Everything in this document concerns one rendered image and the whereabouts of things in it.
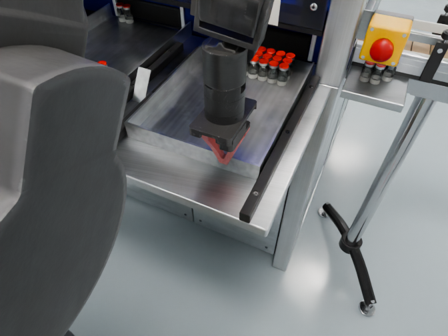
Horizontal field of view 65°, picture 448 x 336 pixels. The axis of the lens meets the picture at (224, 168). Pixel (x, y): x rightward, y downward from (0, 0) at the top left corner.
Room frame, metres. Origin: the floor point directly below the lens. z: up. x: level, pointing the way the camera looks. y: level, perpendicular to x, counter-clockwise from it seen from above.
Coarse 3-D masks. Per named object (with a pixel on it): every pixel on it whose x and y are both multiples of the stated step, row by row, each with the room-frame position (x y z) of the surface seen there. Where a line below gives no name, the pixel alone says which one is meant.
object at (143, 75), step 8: (144, 72) 0.62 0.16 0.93; (136, 80) 0.61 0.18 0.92; (144, 80) 0.61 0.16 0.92; (136, 88) 0.60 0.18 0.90; (144, 88) 0.60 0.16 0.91; (136, 96) 0.59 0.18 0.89; (144, 96) 0.59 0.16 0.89; (128, 104) 0.58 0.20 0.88; (136, 104) 0.58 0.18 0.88; (128, 112) 0.55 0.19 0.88
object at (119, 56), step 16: (96, 16) 0.93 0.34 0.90; (112, 16) 0.98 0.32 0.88; (96, 32) 0.88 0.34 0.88; (112, 32) 0.88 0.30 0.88; (128, 32) 0.88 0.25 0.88; (144, 32) 0.88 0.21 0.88; (160, 32) 0.88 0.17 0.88; (176, 32) 0.88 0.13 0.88; (96, 48) 0.80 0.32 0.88; (112, 48) 0.80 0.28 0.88; (128, 48) 0.80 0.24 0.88; (144, 48) 0.80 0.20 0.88; (160, 48) 0.74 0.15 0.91; (112, 64) 0.73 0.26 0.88; (128, 64) 0.73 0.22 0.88; (144, 64) 0.68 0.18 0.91
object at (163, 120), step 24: (192, 72) 0.69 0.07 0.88; (312, 72) 0.68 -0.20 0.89; (168, 96) 0.60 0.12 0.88; (192, 96) 0.60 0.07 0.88; (264, 96) 0.60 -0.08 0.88; (288, 96) 0.60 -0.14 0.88; (144, 120) 0.52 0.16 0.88; (168, 120) 0.53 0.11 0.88; (192, 120) 0.53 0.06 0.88; (264, 120) 0.53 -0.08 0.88; (288, 120) 0.52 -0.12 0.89; (168, 144) 0.44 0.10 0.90; (192, 144) 0.42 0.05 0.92; (240, 144) 0.46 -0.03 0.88; (264, 144) 0.46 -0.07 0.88; (240, 168) 0.39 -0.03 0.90
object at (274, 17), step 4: (276, 0) 0.70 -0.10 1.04; (280, 0) 0.70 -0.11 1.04; (276, 4) 0.70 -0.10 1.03; (272, 8) 0.70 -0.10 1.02; (276, 8) 0.70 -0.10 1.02; (272, 12) 0.70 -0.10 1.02; (276, 12) 0.70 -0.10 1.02; (272, 16) 0.70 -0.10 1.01; (276, 16) 0.70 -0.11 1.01; (272, 20) 0.70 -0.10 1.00; (276, 20) 0.70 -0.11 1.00; (272, 24) 0.70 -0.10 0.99; (276, 24) 0.70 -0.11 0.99
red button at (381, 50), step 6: (378, 42) 0.59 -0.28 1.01; (384, 42) 0.58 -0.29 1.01; (390, 42) 0.59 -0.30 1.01; (372, 48) 0.59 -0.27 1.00; (378, 48) 0.58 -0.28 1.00; (384, 48) 0.58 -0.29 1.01; (390, 48) 0.57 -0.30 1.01; (372, 54) 0.58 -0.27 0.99; (378, 54) 0.58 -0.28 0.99; (384, 54) 0.57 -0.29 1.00; (390, 54) 0.57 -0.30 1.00; (378, 60) 0.58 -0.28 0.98; (384, 60) 0.57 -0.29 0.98
